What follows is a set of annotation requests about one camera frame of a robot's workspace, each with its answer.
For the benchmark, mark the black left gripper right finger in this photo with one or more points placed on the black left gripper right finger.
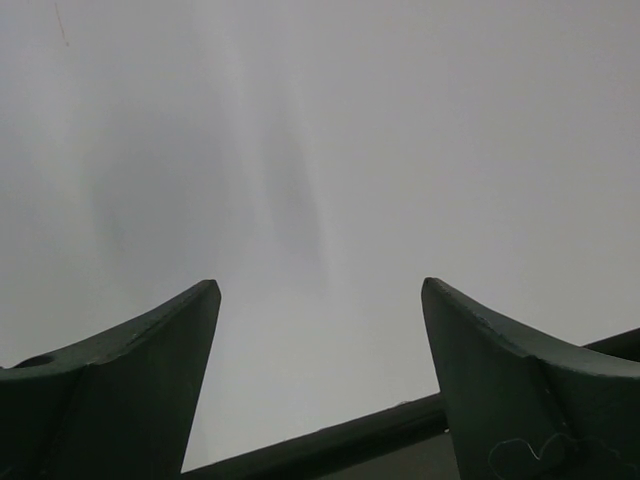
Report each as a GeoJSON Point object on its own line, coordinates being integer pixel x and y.
{"type": "Point", "coordinates": [521, 404]}

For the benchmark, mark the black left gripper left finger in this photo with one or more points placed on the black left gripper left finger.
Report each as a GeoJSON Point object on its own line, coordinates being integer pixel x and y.
{"type": "Point", "coordinates": [117, 405]}

